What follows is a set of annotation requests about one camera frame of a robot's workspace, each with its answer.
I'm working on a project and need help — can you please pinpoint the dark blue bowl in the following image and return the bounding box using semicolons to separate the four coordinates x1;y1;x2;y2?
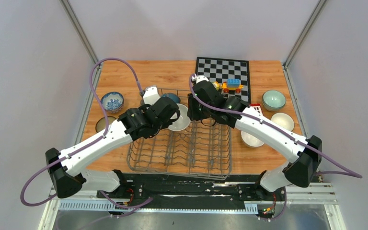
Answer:
161;92;181;104

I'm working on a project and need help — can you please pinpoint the beige bowl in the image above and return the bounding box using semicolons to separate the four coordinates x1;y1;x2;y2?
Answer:
167;103;191;132
241;131;264;148

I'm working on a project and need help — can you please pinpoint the white blue floral bowl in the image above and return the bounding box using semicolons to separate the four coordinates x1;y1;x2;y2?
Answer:
100;92;124;110

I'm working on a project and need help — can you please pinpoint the grey wire dish rack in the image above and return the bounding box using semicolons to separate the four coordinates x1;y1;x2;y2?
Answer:
126;87;234;181

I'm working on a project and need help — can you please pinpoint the dark patterned bowl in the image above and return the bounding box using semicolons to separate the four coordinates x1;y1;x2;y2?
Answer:
95;116;116;133

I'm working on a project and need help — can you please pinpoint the light teal checked bowl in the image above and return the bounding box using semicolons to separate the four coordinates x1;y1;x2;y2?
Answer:
262;90;286;111

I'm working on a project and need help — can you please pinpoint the teal white bowl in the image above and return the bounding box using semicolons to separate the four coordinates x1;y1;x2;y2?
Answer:
271;113;295;131

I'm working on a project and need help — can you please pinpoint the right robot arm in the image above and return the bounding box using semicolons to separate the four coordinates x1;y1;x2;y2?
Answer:
188;75;322;200

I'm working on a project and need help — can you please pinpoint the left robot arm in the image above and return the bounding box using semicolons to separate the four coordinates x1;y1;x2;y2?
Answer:
46;97;180;198

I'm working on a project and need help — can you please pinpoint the yellow toy block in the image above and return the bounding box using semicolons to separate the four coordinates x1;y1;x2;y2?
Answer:
212;81;221;91

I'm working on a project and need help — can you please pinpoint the black white chessboard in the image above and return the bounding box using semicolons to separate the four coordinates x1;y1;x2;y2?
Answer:
195;57;252;103

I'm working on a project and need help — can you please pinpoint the blue orange toy car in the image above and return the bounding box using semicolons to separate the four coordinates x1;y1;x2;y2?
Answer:
222;79;243;93

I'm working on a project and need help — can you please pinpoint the red toy brick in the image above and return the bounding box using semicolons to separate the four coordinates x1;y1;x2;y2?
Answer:
250;103;263;115

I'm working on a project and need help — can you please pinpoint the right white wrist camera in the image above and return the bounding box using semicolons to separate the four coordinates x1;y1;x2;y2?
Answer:
192;75;209;84

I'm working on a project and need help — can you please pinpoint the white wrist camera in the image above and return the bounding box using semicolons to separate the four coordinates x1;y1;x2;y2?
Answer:
142;85;161;105
192;75;209;84

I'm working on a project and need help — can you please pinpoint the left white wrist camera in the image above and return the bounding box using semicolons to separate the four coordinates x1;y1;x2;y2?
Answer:
142;85;161;105

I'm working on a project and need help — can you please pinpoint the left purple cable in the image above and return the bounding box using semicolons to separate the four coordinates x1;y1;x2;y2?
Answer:
19;57;145;207

